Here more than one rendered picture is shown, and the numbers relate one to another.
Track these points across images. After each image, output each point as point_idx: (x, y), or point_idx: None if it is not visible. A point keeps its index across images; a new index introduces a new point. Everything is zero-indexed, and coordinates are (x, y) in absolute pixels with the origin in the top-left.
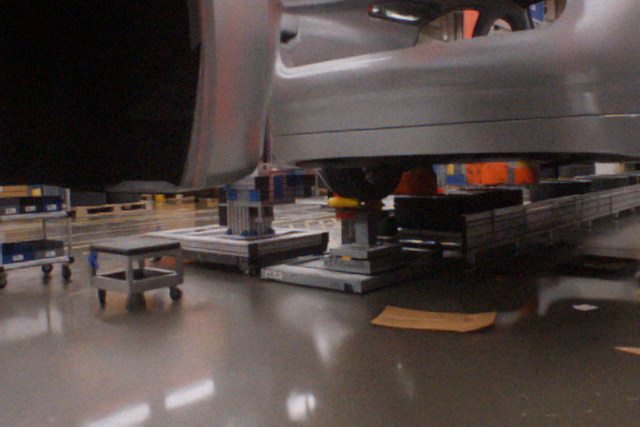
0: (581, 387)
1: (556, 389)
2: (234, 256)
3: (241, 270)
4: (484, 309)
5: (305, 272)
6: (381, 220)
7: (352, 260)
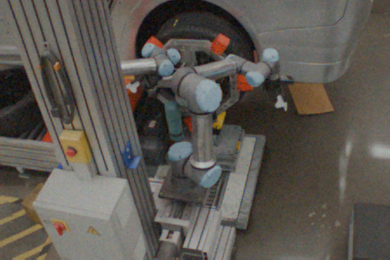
0: (359, 46)
1: (365, 50)
2: (230, 256)
3: (232, 256)
4: None
5: (249, 181)
6: (162, 127)
7: (240, 141)
